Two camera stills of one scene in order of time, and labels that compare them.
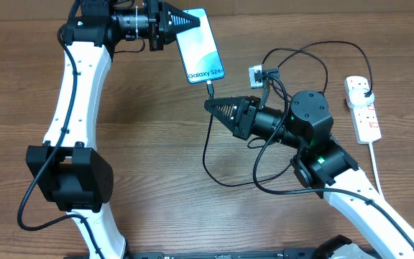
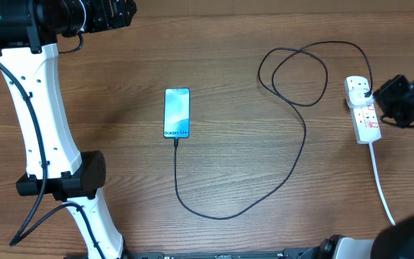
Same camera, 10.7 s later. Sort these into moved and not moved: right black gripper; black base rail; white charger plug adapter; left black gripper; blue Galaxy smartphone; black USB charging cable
Moved: black USB charging cable; right black gripper; blue Galaxy smartphone; left black gripper
Not moved: white charger plug adapter; black base rail
